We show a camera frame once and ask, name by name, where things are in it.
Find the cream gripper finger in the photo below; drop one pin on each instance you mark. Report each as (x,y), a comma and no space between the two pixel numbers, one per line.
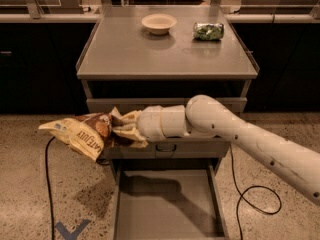
(129,136)
(120,120)

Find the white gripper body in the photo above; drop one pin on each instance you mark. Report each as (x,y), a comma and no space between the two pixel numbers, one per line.
(149,123)

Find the brown chip bag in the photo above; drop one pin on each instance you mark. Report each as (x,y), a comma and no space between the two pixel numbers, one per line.
(86,134)

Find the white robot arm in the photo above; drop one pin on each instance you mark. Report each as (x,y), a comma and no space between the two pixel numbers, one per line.
(206,117)

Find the grey middle drawer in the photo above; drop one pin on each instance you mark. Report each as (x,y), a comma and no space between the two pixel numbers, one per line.
(176,148)

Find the grey drawer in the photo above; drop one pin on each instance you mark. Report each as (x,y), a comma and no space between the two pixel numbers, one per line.
(174,204)
(125,105)
(176,148)

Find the grey top drawer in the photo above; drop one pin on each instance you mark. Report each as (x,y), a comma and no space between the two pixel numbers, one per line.
(125,105)

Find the grey drawer cabinet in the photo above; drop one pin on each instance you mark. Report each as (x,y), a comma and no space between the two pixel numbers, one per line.
(124,60)

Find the grey bottom drawer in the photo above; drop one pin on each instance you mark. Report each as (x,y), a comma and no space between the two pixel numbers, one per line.
(174,204)

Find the green snack bag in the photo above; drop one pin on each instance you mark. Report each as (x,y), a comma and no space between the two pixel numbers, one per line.
(208,31)

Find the dark background counter cabinets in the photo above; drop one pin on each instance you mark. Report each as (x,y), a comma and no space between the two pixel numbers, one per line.
(38,69)

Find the white paper bowl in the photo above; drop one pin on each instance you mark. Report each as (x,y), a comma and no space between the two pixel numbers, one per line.
(159,24)

